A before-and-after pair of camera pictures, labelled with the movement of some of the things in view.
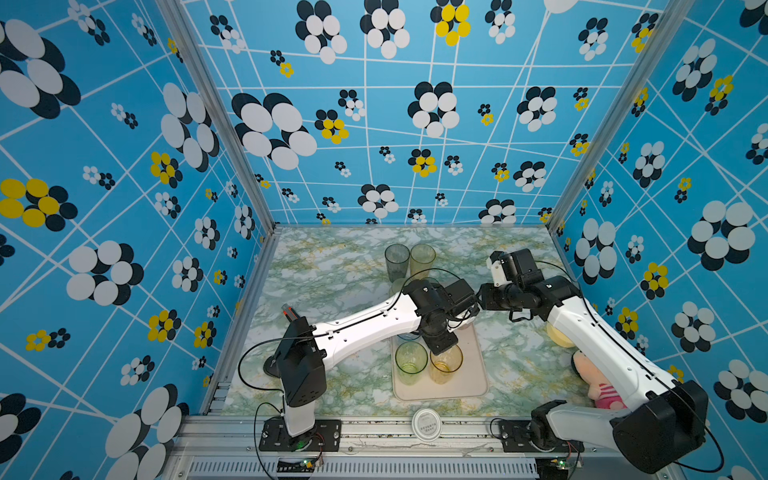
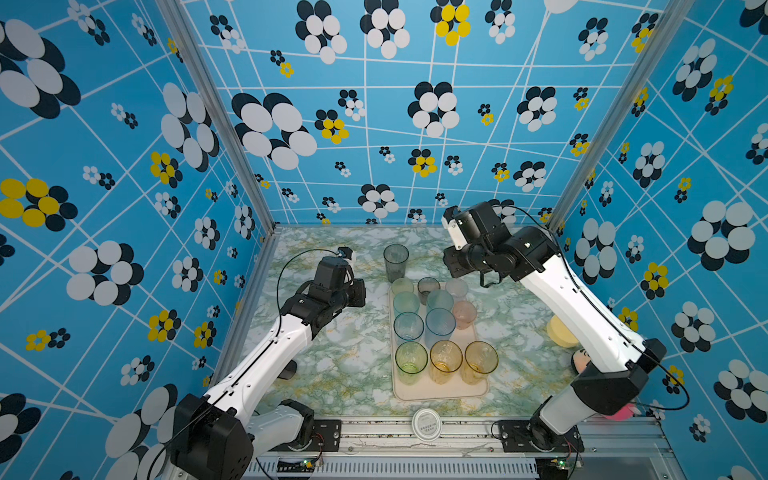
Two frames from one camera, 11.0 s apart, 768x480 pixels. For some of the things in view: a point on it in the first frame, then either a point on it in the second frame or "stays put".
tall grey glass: (397, 260) stays put
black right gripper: (486, 301) to (451, 261)
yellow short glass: (443, 365) stays put
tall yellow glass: (421, 258) to (480, 359)
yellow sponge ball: (557, 336) stays put
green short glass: (410, 359) stays put
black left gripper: (442, 346) to (358, 286)
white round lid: (427, 425) stays put
